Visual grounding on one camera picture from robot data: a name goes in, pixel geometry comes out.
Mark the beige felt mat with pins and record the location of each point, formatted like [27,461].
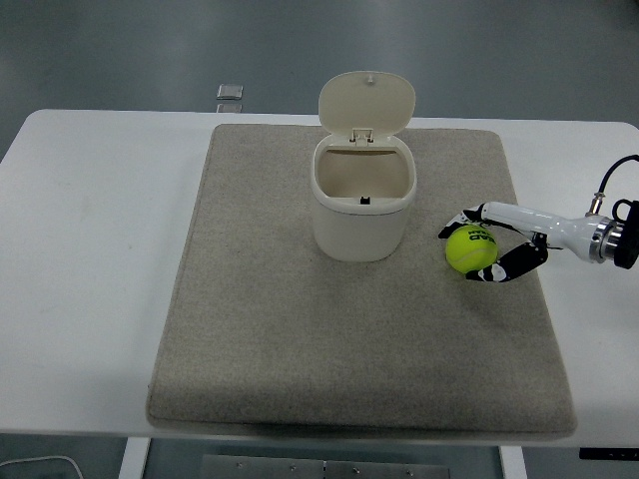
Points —
[324,339]

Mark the cream bin with hinged lid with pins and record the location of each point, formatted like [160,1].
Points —
[357,229]

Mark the white table leg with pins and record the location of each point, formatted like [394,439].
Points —
[511,464]
[134,459]

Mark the small metal floor plate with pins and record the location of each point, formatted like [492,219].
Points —
[229,108]
[230,91]

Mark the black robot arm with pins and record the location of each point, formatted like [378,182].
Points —
[626,239]

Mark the black table control panel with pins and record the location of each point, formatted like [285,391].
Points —
[609,453]

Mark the yellow-green tennis ball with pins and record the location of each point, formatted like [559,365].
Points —
[469,250]

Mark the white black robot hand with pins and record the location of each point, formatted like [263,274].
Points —
[549,224]

